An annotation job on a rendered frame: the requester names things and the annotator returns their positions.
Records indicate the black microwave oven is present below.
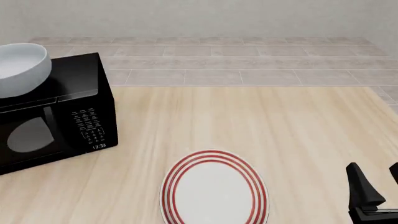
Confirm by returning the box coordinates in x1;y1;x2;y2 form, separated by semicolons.
0;52;119;175

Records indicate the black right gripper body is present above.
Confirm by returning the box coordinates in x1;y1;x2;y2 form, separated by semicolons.
348;203;398;224

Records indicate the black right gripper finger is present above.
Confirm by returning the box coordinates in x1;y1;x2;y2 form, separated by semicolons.
346;162;387;209
389;162;398;185

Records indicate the white plate with red rings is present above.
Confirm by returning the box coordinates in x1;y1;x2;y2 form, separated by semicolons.
159;149;269;224

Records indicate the white bowl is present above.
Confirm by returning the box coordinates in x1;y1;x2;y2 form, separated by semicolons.
0;43;52;99

